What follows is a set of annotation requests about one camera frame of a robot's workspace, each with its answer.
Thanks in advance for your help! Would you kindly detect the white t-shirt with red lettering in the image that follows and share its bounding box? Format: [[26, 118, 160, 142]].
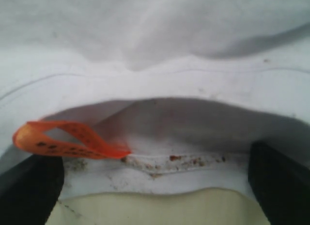
[[0, 0, 310, 199]]

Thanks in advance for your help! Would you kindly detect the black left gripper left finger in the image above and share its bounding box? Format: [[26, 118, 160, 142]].
[[0, 155, 64, 225]]

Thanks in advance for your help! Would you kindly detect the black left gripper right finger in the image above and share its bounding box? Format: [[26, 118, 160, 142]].
[[248, 142, 310, 225]]

